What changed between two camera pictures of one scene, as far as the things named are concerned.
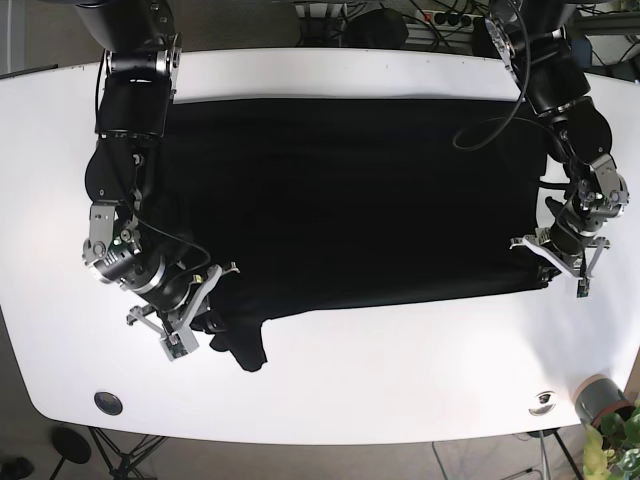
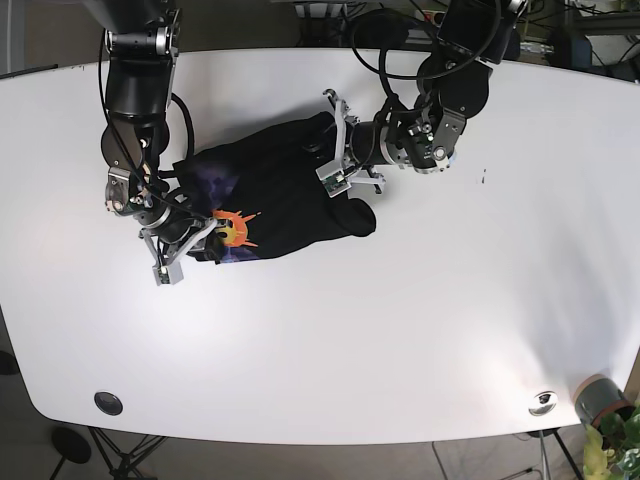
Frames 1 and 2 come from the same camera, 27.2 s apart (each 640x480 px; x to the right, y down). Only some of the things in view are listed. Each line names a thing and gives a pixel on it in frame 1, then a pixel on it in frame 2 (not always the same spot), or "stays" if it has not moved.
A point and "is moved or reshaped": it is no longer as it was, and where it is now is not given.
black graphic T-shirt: (296, 207) is moved or reshaped
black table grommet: (108, 402) stays
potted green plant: (612, 429) stays
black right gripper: (601, 194) → (422, 144)
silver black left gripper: (120, 257) → (169, 215)
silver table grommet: (543, 403) stays
